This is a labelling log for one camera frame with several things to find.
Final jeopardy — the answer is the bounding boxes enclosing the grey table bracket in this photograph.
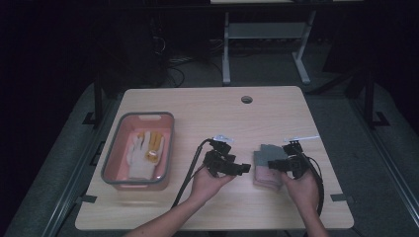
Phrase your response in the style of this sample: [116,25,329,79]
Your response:
[74,194,99,205]
[329,193,354,203]

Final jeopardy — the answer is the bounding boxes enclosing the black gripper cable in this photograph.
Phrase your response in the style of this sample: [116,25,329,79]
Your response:
[171,137,213,209]
[300,152,326,216]

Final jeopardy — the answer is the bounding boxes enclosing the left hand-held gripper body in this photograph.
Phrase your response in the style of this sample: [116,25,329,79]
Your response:
[202,133,239,179]

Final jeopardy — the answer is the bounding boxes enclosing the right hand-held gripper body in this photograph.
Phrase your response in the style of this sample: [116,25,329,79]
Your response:
[282,133,321,181]

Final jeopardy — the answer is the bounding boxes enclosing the loose black floor cables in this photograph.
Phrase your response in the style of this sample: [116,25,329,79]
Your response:
[162,53,225,88]

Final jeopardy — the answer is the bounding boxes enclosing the aluminium frame rail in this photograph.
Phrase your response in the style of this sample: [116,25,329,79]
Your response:
[348,97,419,228]
[41,95,120,237]

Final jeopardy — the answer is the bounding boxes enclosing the person's left hand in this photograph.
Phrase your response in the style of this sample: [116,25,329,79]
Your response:
[190,164,237,207]

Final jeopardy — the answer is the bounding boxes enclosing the white metal desk frame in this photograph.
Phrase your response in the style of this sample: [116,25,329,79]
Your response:
[221,9,318,86]

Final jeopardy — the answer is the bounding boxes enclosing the person's right hand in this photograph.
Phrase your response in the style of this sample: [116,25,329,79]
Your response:
[280,169,321,215]

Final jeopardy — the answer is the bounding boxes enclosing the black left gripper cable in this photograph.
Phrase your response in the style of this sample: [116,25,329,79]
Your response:
[171,137,213,209]

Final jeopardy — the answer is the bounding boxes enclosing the pink plastic bin grey rim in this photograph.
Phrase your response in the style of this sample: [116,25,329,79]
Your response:
[101,111,176,192]

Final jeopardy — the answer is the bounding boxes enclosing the black stand post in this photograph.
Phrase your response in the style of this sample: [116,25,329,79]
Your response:
[363,70,390,128]
[82,73,104,126]

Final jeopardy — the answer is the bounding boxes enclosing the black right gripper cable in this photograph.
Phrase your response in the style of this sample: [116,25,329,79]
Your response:
[300,152,326,216]

